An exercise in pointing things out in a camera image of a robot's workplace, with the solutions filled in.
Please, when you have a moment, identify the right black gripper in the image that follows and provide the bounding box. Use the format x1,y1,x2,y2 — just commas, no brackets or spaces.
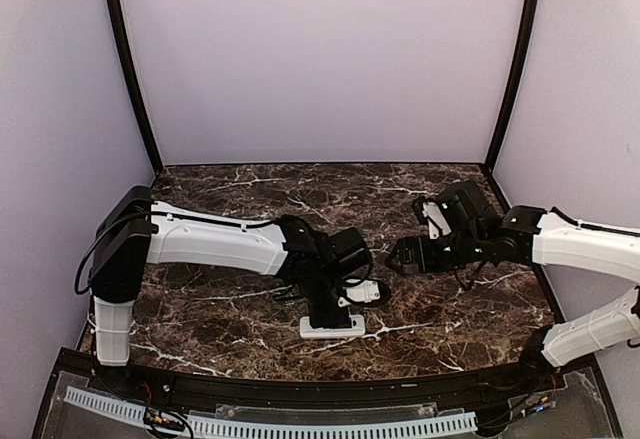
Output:
387,227,487,276

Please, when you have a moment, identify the right black frame post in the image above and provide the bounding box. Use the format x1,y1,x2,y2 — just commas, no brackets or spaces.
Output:
483,0,538,175

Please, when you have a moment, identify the left black frame post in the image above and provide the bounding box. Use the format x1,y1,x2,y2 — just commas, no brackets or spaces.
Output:
106,0,164,175

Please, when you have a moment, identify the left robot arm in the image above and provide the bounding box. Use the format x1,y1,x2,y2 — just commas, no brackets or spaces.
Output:
74,186,382,395

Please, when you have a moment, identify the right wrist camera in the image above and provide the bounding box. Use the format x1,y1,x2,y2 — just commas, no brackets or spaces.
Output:
412,197,451,240

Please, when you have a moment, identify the white remote control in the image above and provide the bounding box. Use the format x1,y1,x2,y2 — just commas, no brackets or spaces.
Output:
299,315,366,340

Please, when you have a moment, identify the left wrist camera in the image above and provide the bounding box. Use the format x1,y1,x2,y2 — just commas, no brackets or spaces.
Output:
337,279,391,308

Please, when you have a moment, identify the black front rail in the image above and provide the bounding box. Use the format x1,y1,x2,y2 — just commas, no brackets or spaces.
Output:
54,346,601,415

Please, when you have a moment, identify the white slotted cable duct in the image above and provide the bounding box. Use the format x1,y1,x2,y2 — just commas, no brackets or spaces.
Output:
63,386,478,438

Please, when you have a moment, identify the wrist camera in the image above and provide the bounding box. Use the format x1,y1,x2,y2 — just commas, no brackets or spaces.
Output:
412,197,451,240
337,279,391,308

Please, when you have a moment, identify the black frame post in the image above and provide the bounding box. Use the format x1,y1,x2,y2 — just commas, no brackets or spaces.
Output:
106,0,164,175
483,0,538,175

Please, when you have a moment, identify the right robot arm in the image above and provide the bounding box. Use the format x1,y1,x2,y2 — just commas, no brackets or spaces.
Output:
385,180,639,393

